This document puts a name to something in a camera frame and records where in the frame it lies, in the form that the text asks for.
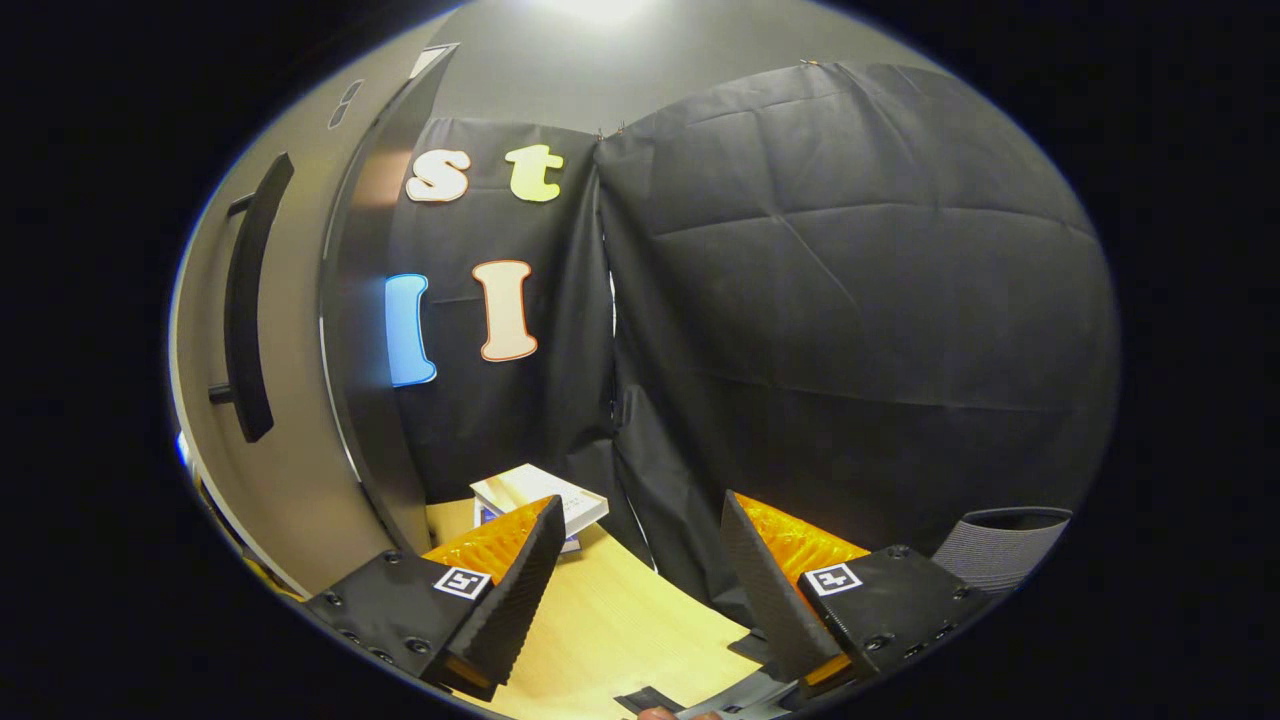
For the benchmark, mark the ceiling light panel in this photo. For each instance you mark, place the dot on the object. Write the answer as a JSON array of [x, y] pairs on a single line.
[[600, 8]]

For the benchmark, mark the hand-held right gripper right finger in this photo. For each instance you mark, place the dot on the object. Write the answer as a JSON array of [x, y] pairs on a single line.
[[765, 590]]

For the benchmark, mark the blue and white book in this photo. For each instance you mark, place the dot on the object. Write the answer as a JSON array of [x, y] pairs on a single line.
[[572, 545]]

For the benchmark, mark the white flat box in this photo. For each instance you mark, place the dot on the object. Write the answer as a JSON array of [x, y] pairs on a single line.
[[530, 487]]

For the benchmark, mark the white shoe cabinet door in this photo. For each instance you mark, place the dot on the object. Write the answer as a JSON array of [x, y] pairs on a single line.
[[300, 480]]

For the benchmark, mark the white shoe cabinet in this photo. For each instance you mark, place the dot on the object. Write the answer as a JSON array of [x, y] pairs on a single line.
[[370, 300]]

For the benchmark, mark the black backdrop cloth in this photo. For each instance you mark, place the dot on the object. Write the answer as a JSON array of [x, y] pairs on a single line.
[[850, 330], [560, 420]]

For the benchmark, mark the grey mesh chair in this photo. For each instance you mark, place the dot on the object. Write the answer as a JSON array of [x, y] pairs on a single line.
[[1000, 550]]

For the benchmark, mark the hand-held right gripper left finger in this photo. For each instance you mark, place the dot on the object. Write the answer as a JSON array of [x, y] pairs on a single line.
[[520, 590]]

